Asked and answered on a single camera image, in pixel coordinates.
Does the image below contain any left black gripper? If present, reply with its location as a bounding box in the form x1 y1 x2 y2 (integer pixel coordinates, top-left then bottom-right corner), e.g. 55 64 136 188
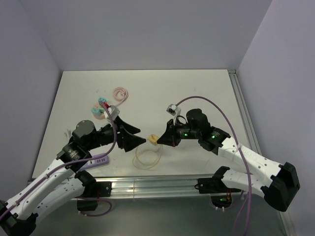
86 115 146 151

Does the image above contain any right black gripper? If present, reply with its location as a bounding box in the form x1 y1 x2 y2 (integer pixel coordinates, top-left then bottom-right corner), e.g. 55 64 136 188
157 118 201 147

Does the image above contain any yellow charger plug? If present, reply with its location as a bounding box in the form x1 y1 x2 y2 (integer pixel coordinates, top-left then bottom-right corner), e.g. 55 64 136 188
148 134 159 145

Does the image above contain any round pink power strip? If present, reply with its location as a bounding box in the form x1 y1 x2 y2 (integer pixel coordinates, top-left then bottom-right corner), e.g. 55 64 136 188
91 104 105 119

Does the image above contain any yellow charger cable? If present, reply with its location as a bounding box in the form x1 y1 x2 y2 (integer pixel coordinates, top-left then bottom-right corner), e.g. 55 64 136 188
132 144 164 170

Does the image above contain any teal charger plug with cable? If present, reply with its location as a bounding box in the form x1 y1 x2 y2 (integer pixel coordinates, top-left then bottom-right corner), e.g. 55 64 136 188
91 107 102 118

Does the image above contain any blue adapter plug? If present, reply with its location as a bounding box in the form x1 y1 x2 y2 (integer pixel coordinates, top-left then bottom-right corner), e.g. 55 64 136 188
98 97 107 106

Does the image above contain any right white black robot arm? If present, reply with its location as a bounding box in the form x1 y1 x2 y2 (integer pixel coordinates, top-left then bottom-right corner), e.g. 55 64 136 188
157 104 300 212

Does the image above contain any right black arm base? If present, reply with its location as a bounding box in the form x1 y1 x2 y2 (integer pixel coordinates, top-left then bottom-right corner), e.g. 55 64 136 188
194 177 242 208

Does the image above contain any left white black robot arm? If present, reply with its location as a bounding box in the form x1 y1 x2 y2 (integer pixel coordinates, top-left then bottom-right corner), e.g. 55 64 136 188
0 117 146 236

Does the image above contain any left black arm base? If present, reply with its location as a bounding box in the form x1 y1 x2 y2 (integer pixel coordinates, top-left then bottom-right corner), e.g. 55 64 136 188
76 181 112 217

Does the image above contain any purple power strip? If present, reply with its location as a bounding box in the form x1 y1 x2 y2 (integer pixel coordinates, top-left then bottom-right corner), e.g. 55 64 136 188
80 154 109 170

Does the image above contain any aluminium front rail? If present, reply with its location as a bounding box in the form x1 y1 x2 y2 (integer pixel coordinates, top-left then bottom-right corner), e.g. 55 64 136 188
26 175 283 202

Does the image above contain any aluminium side rail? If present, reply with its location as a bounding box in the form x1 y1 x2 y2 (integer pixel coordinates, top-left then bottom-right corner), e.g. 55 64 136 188
228 70 260 152

